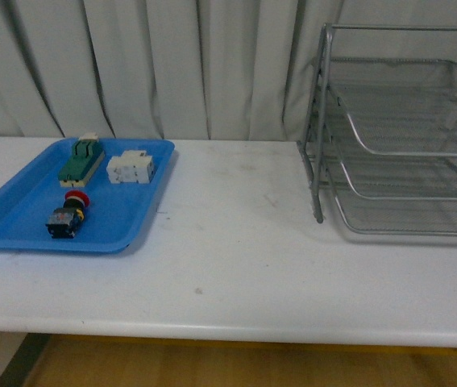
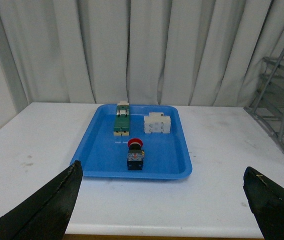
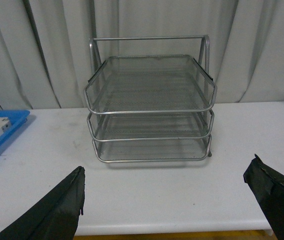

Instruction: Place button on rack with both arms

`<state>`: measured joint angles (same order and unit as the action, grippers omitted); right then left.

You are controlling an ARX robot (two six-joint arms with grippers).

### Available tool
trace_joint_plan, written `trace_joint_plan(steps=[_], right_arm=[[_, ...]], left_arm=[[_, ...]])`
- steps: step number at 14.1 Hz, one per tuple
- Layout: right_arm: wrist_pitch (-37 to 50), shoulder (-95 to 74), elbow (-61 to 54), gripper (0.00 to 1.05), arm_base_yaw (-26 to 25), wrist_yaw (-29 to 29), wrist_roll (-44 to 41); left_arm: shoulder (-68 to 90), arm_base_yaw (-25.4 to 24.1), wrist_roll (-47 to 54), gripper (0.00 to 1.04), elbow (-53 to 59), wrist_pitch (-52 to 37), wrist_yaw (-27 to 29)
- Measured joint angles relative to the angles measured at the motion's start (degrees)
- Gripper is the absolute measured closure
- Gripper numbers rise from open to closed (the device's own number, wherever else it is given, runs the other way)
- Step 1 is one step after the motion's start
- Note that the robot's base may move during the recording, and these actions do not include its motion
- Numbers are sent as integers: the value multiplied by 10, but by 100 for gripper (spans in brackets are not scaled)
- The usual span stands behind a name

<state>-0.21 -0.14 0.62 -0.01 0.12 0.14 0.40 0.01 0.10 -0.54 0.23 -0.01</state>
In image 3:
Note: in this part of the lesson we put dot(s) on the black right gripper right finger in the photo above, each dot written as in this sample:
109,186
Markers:
267,186

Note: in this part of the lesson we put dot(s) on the white curtain backdrop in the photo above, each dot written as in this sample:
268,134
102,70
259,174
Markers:
44,45

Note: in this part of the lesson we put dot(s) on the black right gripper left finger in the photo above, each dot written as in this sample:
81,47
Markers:
55,216

